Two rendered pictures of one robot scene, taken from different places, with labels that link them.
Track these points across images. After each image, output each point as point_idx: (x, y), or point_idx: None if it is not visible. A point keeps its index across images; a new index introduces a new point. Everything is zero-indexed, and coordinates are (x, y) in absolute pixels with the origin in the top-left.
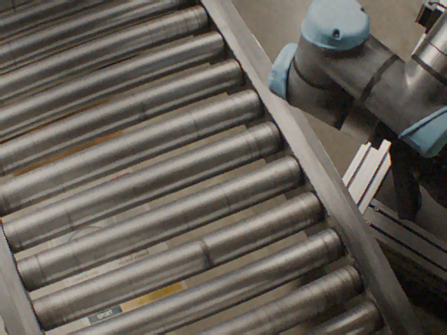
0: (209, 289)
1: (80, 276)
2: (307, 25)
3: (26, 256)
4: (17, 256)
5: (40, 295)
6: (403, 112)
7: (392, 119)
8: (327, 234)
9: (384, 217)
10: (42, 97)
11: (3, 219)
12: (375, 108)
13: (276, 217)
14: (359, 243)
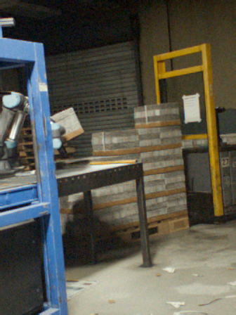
0: (90, 167)
1: (84, 285)
2: (57, 126)
3: (90, 293)
4: (92, 294)
5: (100, 288)
6: (63, 127)
7: (64, 129)
8: (69, 169)
9: None
10: (71, 172)
11: (82, 299)
12: (63, 130)
13: (71, 169)
14: (68, 168)
